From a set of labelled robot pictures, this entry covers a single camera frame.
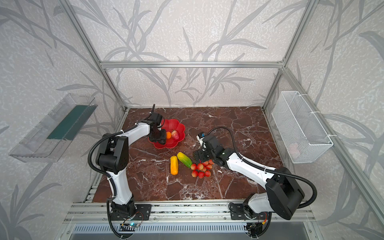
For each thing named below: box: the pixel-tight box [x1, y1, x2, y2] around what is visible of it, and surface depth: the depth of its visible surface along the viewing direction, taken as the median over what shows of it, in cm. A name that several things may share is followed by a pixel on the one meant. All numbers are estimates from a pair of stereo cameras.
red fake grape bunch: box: [190, 159, 215, 179], surface depth 86 cm
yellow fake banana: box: [170, 155, 179, 176], surface depth 88 cm
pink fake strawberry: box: [171, 130, 180, 141], surface depth 101 cm
